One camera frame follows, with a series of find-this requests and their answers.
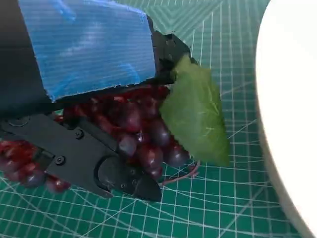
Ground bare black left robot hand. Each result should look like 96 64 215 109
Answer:
0 0 199 203

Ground red toy grapes with leaf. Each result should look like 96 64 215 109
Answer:
0 56 231 195

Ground white square plate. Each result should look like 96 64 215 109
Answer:
255 0 317 238

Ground green cutting mat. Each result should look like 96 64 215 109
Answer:
0 0 317 238

